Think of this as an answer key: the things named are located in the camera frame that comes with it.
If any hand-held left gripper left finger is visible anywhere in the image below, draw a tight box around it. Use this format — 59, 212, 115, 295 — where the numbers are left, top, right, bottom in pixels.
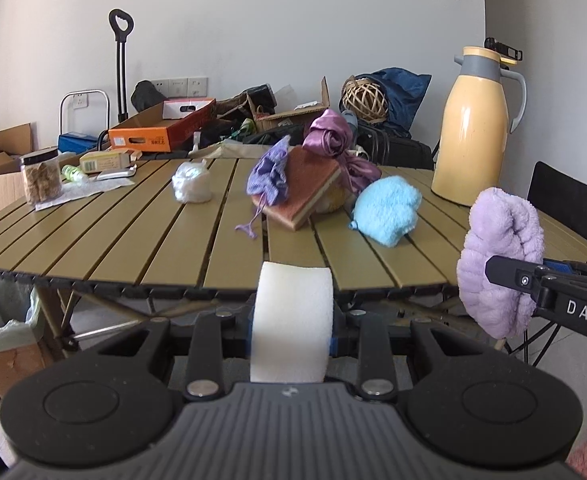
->
90, 310, 254, 402

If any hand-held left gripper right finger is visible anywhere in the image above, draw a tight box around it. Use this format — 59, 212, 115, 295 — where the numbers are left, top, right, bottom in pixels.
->
329, 310, 494, 402

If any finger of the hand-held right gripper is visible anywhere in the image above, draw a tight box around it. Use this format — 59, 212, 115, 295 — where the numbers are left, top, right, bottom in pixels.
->
486, 255, 557, 313
543, 259, 587, 286

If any purple fluffy cloth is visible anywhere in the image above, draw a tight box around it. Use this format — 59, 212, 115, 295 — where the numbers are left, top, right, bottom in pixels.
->
456, 187, 545, 340

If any white foam sponge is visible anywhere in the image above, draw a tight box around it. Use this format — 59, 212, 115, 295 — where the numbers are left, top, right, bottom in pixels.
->
250, 261, 335, 385

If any brown scouring sponge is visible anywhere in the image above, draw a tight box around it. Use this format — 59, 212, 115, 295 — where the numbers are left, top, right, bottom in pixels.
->
253, 146, 343, 232

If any cardboard bin green liner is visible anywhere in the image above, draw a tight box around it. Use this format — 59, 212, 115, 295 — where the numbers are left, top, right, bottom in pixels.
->
0, 274, 54, 401

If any black folding chair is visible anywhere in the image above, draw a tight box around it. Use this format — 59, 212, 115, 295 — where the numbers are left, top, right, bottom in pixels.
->
526, 161, 587, 248

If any blue fluffy cloth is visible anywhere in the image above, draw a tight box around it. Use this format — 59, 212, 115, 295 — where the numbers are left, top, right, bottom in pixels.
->
348, 176, 423, 248

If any yellow thermos jug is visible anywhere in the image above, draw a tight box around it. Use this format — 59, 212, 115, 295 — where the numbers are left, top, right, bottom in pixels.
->
431, 46, 527, 207

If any yellow plush toy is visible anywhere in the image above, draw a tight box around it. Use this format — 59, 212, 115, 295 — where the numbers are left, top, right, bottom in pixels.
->
317, 182, 348, 214

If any white plastic bag wad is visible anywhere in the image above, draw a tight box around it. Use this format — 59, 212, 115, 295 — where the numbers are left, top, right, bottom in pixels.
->
172, 159, 213, 204

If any black luggage bag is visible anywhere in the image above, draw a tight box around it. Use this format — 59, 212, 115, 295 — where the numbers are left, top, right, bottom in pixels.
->
358, 125, 434, 170

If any silver foil pouch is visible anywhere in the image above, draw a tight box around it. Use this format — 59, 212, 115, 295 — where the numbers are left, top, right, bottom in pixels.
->
96, 166, 138, 181

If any printed paper sheet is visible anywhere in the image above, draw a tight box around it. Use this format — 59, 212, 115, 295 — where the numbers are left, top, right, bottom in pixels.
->
36, 175, 136, 211

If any beige cloth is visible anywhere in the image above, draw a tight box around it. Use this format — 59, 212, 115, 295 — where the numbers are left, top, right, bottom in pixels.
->
188, 141, 274, 161

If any dark blue bag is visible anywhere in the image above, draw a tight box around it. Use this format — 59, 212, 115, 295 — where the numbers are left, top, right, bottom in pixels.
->
341, 67, 432, 138

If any pale yellow carton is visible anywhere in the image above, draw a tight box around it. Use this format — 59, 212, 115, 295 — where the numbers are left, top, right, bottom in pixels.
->
79, 149, 133, 175

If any small green bottle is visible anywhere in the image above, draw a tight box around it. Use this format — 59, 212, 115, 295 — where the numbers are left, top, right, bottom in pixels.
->
61, 164, 90, 184

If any orange cardboard tray box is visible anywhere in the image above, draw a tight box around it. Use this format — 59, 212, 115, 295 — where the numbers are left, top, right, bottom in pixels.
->
108, 97, 217, 153

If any woven rattan ball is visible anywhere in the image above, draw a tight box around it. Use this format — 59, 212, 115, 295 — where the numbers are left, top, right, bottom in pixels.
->
342, 76, 389, 123

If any clear snack jar black lid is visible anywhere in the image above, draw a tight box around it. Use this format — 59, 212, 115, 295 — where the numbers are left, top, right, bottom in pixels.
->
20, 149, 64, 207

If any blue box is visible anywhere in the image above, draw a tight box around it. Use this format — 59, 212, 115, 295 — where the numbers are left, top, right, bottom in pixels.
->
58, 131, 99, 155

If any dark brown bag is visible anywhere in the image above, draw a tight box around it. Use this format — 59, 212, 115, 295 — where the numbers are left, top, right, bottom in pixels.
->
218, 85, 277, 120

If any small black bag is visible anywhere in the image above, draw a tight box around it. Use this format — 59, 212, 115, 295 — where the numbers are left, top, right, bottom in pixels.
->
130, 80, 169, 113

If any purple drawstring pouch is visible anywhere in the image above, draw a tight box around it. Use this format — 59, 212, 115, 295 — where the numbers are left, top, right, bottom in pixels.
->
234, 136, 291, 239

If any silver tube frame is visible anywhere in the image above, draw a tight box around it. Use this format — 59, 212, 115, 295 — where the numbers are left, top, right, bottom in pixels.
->
59, 89, 112, 153

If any black trolley handle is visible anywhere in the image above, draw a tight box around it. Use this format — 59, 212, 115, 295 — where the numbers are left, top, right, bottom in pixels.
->
108, 8, 135, 123

